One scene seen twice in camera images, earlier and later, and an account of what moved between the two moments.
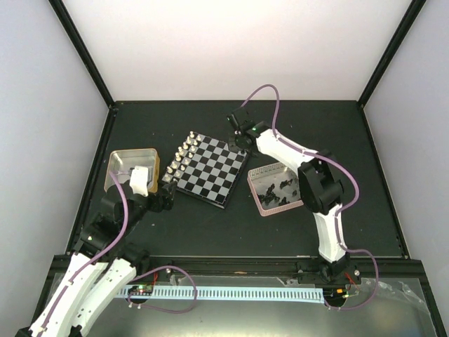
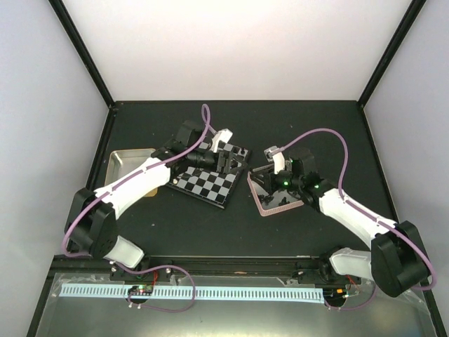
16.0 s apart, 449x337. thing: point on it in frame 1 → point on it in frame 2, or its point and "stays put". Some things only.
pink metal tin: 275,187 stays put
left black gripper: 168,198 → 226,163
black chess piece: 266,199 stays put
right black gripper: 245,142 → 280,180
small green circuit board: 142,288 stays put
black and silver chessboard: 206,168 stays put
